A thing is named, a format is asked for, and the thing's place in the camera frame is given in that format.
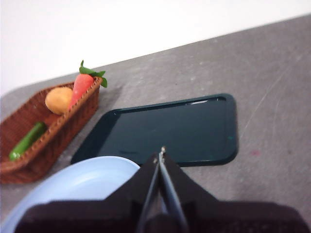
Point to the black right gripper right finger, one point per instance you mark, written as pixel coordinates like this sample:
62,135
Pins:
230,218

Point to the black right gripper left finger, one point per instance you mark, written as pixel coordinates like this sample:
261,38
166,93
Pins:
97,216

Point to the light blue round plate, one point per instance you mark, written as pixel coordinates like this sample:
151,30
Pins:
80,179

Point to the green pepper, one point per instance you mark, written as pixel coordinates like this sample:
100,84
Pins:
26,142

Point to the brown wicker basket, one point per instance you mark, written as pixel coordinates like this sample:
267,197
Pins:
60,145

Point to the dark green rectangular tray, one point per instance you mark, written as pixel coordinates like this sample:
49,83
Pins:
170,126

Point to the yellow-brown potato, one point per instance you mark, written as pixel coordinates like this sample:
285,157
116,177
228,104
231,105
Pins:
58,100

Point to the orange carrot with green leaves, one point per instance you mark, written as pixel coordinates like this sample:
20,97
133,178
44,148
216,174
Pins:
81,87

